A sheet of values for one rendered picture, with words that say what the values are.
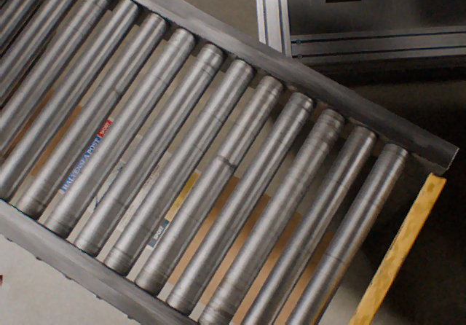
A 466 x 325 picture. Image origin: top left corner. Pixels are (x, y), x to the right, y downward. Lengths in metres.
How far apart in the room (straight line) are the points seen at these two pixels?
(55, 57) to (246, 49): 0.36
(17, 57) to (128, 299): 0.51
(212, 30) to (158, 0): 0.13
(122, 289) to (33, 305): 0.90
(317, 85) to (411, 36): 0.77
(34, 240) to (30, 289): 0.85
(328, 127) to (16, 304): 1.19
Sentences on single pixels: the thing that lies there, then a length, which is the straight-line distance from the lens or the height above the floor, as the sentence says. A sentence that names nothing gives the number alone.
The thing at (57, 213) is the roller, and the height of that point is 0.80.
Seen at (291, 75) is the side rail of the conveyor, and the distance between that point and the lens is 1.21.
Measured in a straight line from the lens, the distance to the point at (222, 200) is 1.96.
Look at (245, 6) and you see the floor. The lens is 2.19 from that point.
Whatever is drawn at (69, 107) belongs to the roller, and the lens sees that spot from 1.25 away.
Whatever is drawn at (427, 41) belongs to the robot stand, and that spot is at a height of 0.23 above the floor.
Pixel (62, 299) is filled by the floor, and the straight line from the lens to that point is 2.00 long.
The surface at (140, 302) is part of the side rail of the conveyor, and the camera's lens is 1.13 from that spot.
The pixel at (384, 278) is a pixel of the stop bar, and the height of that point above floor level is 0.82.
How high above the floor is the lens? 1.92
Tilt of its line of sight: 74 degrees down
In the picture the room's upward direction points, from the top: 7 degrees counter-clockwise
